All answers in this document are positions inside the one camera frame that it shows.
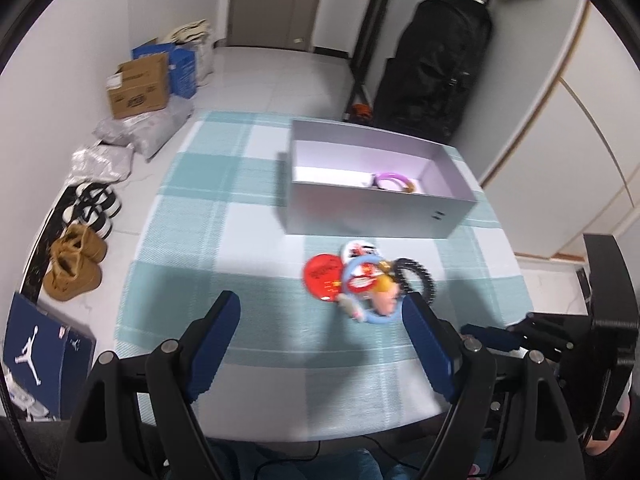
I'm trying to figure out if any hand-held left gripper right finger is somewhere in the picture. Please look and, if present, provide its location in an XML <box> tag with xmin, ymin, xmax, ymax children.
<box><xmin>401</xmin><ymin>292</ymin><xmax>587</xmax><ymax>480</ymax></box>

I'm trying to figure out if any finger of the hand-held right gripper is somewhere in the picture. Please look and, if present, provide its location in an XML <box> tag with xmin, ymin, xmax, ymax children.
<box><xmin>460</xmin><ymin>324</ymin><xmax>523</xmax><ymax>352</ymax></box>

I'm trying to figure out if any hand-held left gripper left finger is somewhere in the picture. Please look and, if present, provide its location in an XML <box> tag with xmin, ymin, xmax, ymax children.
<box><xmin>57</xmin><ymin>290</ymin><xmax>242</xmax><ymax>480</ymax></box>

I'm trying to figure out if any small doll keychain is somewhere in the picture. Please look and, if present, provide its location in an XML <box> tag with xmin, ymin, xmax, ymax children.
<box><xmin>370</xmin><ymin>272</ymin><xmax>403</xmax><ymax>317</ymax></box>

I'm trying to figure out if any black beaded bracelet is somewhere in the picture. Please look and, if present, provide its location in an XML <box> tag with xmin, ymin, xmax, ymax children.
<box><xmin>390</xmin><ymin>256</ymin><xmax>437</xmax><ymax>306</ymax></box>

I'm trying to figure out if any light blue ring bracelet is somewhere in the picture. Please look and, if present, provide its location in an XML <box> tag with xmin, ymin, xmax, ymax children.
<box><xmin>341</xmin><ymin>254</ymin><xmax>405</xmax><ymax>325</ymax></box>

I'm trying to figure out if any grey cardboard storage box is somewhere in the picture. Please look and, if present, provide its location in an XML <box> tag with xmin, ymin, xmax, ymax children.
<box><xmin>283</xmin><ymin>119</ymin><xmax>479</xmax><ymax>238</ymax></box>

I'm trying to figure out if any purple bracelet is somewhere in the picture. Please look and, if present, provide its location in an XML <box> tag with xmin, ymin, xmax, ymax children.
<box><xmin>371</xmin><ymin>171</ymin><xmax>416</xmax><ymax>195</ymax></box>

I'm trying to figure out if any person's right hand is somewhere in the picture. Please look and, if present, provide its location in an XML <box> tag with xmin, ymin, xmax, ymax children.
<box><xmin>585</xmin><ymin>395</ymin><xmax>632</xmax><ymax>457</ymax></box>

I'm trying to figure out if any teal checked tablecloth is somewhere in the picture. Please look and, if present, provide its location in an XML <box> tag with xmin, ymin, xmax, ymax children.
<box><xmin>114</xmin><ymin>110</ymin><xmax>533</xmax><ymax>443</ymax></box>

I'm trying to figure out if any brown suede boot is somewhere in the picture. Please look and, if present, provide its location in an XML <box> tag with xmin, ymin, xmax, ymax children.
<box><xmin>42</xmin><ymin>247</ymin><xmax>103</xmax><ymax>302</ymax></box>
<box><xmin>65</xmin><ymin>224</ymin><xmax>108</xmax><ymax>263</ymax></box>

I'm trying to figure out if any person's blue jeans leg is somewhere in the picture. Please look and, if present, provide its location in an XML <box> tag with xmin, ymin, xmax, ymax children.
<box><xmin>210</xmin><ymin>440</ymin><xmax>418</xmax><ymax>480</ymax></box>

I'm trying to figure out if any black white striped slipper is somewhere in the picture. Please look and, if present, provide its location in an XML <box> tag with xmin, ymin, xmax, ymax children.
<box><xmin>75</xmin><ymin>182</ymin><xmax>123</xmax><ymax>218</ymax></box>
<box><xmin>64</xmin><ymin>205</ymin><xmax>113</xmax><ymax>238</ymax></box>

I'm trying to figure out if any blue shoe box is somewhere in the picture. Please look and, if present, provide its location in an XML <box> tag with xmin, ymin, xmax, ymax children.
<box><xmin>2</xmin><ymin>292</ymin><xmax>97</xmax><ymax>421</ymax></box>

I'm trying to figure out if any white wardrobe with gold trim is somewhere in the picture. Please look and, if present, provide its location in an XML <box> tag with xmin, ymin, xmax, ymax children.
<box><xmin>477</xmin><ymin>0</ymin><xmax>640</xmax><ymax>261</ymax></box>

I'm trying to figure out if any grey plastic parcel bag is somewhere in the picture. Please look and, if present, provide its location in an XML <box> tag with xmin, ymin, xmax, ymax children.
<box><xmin>92</xmin><ymin>97</ymin><xmax>195</xmax><ymax>161</ymax></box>
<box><xmin>70</xmin><ymin>142</ymin><xmax>135</xmax><ymax>186</ymax></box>

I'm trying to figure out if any white sneaker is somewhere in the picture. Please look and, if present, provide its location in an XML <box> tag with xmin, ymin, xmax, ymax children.
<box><xmin>4</xmin><ymin>370</ymin><xmax>51</xmax><ymax>421</ymax></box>

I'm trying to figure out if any brown cardboard box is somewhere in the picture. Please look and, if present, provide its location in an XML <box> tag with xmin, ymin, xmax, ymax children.
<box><xmin>105</xmin><ymin>53</ymin><xmax>172</xmax><ymax>120</ymax></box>

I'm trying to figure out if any blue carton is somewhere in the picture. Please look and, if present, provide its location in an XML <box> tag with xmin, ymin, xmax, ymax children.
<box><xmin>132</xmin><ymin>42</ymin><xmax>198</xmax><ymax>98</ymax></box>

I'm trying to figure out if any large black bag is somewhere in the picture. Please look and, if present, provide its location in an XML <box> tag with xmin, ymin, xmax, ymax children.
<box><xmin>372</xmin><ymin>0</ymin><xmax>493</xmax><ymax>143</ymax></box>

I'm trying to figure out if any white tote bag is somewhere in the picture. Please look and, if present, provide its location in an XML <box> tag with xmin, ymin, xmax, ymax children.
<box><xmin>159</xmin><ymin>19</ymin><xmax>216</xmax><ymax>86</ymax></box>

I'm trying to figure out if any black metal rack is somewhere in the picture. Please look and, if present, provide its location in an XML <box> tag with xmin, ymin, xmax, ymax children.
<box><xmin>344</xmin><ymin>0</ymin><xmax>396</xmax><ymax>121</ymax></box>

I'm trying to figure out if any grey door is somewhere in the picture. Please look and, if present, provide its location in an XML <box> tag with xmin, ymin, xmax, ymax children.
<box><xmin>227</xmin><ymin>0</ymin><xmax>323</xmax><ymax>52</ymax></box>

